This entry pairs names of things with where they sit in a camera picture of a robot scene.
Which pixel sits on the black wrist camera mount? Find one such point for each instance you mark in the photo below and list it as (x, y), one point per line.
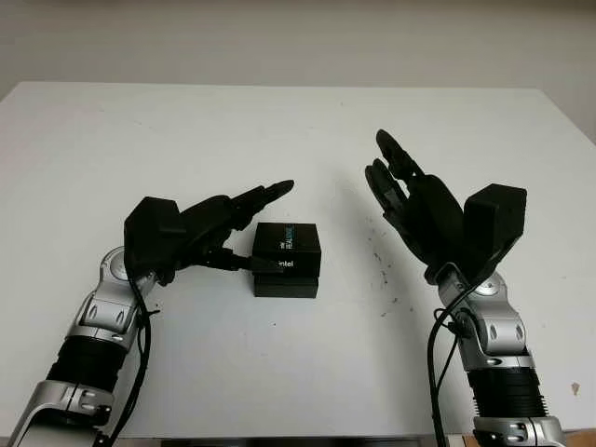
(151, 233)
(496, 223)

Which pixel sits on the black camera box base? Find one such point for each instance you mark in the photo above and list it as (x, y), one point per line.
(284, 288)

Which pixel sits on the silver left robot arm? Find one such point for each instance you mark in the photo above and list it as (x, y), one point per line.
(88, 335)

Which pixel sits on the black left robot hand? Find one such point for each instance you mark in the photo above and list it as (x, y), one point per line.
(209, 219)

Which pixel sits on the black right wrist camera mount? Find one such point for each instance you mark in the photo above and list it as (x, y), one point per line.
(496, 223)

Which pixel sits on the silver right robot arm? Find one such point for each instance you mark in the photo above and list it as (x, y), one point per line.
(500, 344)

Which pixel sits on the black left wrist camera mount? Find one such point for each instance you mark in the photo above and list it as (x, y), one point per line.
(151, 233)

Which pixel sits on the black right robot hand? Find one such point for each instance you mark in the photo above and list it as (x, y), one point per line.
(435, 219)

